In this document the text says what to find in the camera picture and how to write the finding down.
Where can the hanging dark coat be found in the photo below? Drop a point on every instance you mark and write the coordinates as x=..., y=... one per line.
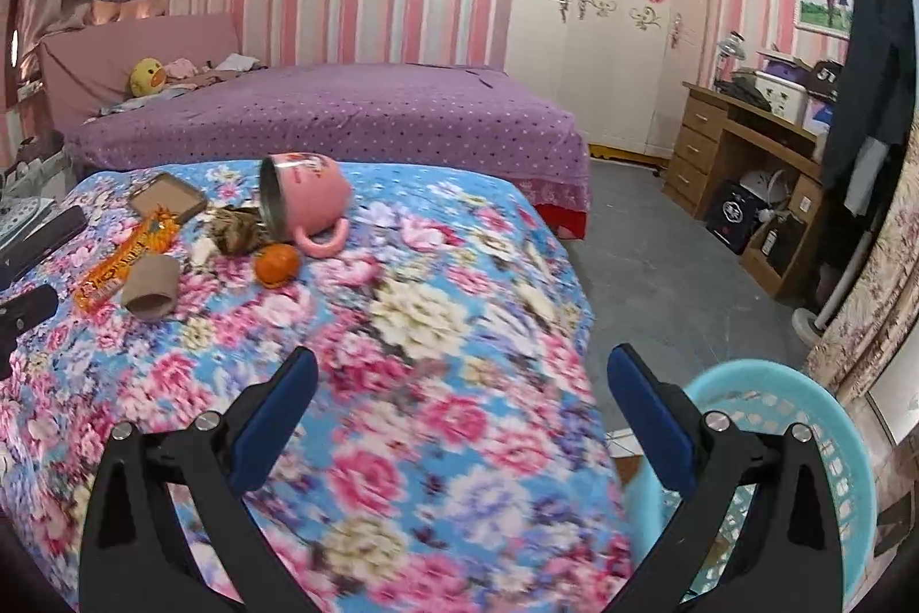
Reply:
x=872, y=67

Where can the floral curtain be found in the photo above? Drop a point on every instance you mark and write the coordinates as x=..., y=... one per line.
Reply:
x=876, y=297

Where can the pink headboard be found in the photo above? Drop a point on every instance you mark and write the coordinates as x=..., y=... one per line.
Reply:
x=86, y=60

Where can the floral printed blanket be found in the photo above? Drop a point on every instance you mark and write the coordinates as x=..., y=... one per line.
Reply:
x=431, y=333

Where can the brown cardboard tray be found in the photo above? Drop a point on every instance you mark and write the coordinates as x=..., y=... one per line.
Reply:
x=166, y=196

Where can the wooden desk with drawers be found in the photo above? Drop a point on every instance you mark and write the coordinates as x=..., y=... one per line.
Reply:
x=700, y=139

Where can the turquoise plastic mesh basket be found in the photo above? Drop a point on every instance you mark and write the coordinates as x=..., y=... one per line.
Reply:
x=747, y=377

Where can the dark green cloth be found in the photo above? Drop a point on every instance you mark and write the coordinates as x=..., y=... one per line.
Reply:
x=750, y=92

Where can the white fan stand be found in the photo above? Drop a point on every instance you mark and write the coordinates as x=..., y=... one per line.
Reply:
x=811, y=322

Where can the orange tangerine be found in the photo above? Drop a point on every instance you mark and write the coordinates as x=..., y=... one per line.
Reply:
x=278, y=265

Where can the purple dotted bed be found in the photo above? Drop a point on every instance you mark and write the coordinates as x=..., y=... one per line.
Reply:
x=359, y=110

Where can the desk lamp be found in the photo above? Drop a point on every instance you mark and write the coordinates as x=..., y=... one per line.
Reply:
x=730, y=49

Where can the crumpled brown patterned wrapper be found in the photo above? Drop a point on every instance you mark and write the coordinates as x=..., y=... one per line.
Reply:
x=237, y=229

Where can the white storage box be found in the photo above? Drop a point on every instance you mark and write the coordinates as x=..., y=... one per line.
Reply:
x=786, y=99

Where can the yellow duck plush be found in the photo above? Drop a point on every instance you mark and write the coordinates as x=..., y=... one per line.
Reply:
x=148, y=76

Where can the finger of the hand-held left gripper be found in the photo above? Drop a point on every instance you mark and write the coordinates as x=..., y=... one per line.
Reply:
x=29, y=305

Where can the black bag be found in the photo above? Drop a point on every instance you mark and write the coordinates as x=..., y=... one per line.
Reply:
x=826, y=78

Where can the grey patterned cloth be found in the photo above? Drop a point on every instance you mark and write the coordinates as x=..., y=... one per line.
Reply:
x=21, y=225

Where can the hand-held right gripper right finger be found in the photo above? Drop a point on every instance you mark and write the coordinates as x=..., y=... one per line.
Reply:
x=650, y=423

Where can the black printed box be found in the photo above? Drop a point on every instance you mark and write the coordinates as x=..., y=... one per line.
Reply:
x=732, y=216

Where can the pink enamel mug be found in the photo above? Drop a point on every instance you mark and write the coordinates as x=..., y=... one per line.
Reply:
x=309, y=189

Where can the white small fan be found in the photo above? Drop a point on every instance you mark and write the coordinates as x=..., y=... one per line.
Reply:
x=765, y=186

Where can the purple box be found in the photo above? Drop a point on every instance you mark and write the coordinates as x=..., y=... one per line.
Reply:
x=782, y=66

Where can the hanging grey garment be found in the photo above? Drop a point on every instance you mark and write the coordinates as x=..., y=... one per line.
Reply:
x=865, y=175

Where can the orange snack wrapper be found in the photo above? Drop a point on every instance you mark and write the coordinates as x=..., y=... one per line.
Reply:
x=115, y=275

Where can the cardboard tube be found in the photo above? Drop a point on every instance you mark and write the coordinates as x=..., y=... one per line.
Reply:
x=151, y=286

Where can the pink clothes pile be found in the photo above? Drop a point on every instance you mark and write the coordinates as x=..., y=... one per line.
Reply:
x=208, y=71

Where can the white wardrobe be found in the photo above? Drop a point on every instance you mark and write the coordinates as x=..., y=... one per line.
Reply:
x=610, y=81

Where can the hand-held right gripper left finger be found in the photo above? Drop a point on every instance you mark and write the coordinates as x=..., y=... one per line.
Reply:
x=276, y=423

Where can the blue and white box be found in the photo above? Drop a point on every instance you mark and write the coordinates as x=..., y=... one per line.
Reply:
x=820, y=116

